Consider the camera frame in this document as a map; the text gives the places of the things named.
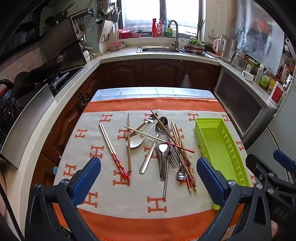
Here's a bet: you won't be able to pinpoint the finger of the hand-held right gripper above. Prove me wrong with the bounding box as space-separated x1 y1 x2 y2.
245 153 289 193
273 149 296 173

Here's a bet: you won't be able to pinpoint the steel faucet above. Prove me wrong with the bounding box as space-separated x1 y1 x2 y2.
168 20 179 48

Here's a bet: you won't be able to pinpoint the pink and white kettle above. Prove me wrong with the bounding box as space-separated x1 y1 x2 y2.
213 35 226 58

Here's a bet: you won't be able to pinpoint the black electric kettle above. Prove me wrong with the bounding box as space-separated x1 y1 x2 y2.
0 79 15 130

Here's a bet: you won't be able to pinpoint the metal chopstick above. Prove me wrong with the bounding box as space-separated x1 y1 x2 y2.
162 160 170 199

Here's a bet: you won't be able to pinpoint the steel kettle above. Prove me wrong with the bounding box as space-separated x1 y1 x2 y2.
222 38 237 62

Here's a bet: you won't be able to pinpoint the white ceramic spoon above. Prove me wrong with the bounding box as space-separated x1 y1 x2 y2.
126 122 153 149

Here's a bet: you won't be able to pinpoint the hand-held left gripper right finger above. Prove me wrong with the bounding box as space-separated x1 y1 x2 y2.
196 157 272 241

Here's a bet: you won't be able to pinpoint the dark wooden kitchen cabinets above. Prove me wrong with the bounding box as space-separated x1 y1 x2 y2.
30 58 221 197

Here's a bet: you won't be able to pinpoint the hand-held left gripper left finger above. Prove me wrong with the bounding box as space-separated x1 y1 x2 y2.
25 157 102 241

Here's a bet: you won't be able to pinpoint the pale blue table cover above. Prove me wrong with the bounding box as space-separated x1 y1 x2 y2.
89 87 216 102

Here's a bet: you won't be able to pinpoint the black gas stove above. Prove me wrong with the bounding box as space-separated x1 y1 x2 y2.
51 66 85 98

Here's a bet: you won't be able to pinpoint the metal colander with greens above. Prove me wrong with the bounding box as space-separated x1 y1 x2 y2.
184 39 205 54

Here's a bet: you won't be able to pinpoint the white plastic bottle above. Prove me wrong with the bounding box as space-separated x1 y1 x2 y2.
254 64 264 85

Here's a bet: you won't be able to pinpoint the white plastic bag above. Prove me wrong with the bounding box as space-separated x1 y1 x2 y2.
180 74 191 88

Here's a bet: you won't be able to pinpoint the metal fork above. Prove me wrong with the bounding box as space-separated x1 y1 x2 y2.
166 148 179 169

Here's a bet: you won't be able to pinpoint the grey refrigerator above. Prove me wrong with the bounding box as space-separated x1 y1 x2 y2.
247 70 296 186

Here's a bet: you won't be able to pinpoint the kitchen window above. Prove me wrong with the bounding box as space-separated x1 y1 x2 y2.
122 0 206 37

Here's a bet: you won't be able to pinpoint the red-labelled white jar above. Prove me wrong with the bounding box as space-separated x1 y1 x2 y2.
268 81 284 105

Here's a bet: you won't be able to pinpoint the light wooden patterned chopstick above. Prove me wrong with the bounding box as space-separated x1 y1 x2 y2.
175 128 195 189
173 123 198 192
171 126 189 187
171 120 192 193

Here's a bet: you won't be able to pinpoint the steel cabinet appliance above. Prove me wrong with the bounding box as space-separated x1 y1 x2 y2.
214 67 278 142

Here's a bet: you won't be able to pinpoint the black wok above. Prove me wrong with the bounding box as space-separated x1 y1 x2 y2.
14 66 60 95

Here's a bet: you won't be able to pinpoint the hanging black frying pan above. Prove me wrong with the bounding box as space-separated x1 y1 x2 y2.
45 2 77 26

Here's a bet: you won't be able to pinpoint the brown wooden chopstick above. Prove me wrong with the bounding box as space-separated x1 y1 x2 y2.
150 109 193 167
126 113 132 172

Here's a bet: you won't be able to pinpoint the steel sink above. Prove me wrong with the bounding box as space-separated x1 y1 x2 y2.
137 46 183 53

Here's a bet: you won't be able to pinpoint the white bowl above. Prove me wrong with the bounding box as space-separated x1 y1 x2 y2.
242 70 255 81

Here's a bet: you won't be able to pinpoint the hanging metal bowls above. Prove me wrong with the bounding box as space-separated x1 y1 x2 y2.
95 0 121 23

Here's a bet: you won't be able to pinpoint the green plastic utensil tray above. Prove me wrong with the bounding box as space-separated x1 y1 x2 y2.
194 118 250 210

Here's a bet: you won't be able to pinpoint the glass pitcher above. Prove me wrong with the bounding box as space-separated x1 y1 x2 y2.
231 50 245 70

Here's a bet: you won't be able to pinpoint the yellow oil bottle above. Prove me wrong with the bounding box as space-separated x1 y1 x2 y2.
260 71 271 90

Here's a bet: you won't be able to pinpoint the orange and grey printed blanket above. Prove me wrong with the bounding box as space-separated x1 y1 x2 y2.
52 96 257 241

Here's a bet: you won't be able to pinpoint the wide-handled metal spoon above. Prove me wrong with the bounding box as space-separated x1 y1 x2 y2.
139 125 165 174

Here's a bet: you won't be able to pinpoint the thin-handled metal spoon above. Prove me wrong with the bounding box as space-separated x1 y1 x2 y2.
172 151 187 181

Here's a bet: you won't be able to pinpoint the steel stove splash guard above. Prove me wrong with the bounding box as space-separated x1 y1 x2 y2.
0 83 55 168
38 17 87 72

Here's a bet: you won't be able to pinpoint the clear hanging plastic bag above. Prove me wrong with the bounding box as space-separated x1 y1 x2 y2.
236 0 285 75

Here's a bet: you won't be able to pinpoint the hanging kitchen utensils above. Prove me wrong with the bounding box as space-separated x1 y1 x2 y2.
74 21 85 39

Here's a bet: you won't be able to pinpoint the black range hood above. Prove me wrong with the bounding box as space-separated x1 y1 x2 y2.
0 0 50 61

